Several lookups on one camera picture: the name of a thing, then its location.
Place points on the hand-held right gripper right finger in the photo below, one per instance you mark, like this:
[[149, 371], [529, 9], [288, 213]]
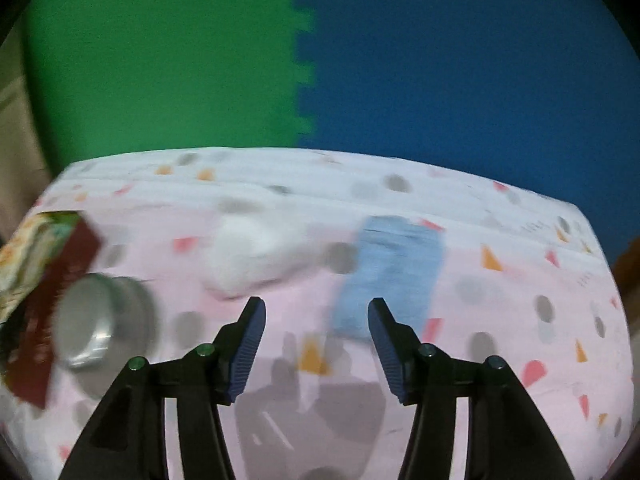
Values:
[[390, 355]]

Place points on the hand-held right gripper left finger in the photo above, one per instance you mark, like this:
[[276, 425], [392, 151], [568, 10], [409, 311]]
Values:
[[245, 355]]

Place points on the light blue cloth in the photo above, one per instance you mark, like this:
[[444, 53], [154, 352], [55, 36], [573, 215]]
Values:
[[395, 270]]

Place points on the gold tin box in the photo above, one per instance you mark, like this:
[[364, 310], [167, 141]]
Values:
[[55, 285]]

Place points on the white fluffy cloth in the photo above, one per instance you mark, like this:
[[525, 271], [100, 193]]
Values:
[[250, 255]]

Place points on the pink patterned tablecloth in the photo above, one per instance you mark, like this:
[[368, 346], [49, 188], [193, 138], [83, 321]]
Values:
[[500, 310]]

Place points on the steel bowl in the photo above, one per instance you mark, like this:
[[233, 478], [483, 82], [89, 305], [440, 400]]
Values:
[[100, 320]]

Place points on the blue foam mat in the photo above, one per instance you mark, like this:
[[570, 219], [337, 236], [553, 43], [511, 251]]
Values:
[[475, 60]]

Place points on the green foam mat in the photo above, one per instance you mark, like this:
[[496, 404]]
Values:
[[160, 60]]

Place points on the pink standing banner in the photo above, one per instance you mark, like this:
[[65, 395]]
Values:
[[20, 135]]

